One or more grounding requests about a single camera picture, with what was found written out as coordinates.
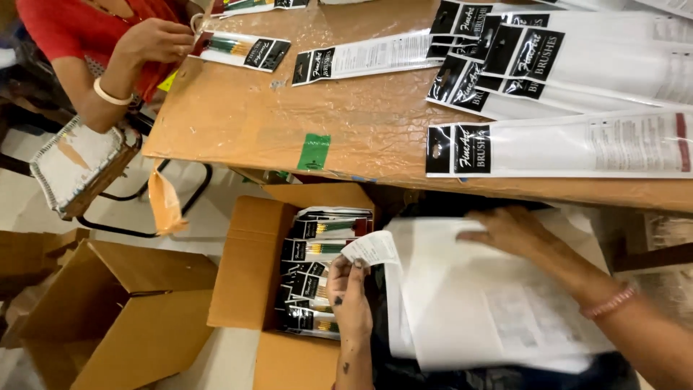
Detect person's left hand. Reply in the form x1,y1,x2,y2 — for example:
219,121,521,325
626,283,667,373
326,255,375,351

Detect person's right hand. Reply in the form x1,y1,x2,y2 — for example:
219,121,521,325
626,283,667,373
457,205,629,314

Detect curled white packet sheet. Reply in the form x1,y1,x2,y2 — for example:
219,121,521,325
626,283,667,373
341,230,418,359

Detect stack of white packet sheets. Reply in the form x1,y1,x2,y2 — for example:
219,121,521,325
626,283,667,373
383,208,619,374

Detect pile of filled brush packets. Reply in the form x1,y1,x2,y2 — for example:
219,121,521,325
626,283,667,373
275,206,374,342

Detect empty white brush packet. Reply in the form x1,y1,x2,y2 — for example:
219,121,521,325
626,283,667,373
425,110,693,180
291,30,451,87

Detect brown cardboard box with packets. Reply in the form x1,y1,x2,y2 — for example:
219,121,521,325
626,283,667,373
207,183,380,390

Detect green tape strip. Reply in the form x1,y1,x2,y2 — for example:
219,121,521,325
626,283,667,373
296,133,332,172

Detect heap of empty brush packets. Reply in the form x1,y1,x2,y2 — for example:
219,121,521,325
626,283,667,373
425,0,693,122

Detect torn brown tape flap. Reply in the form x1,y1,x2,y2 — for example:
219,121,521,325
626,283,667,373
147,161,189,237

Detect empty brown cardboard box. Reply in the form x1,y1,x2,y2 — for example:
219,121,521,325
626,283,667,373
16,238,218,390

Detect flattened brown cardboard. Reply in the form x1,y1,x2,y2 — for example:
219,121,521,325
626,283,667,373
0,227,91,304

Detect white bangle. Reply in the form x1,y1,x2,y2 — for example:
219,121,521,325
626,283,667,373
92,76,135,107

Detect pink bead bracelet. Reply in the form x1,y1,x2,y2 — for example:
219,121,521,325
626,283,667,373
580,284,638,320

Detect worn stool with black frame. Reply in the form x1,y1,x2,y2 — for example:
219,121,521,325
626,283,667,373
29,115,213,239

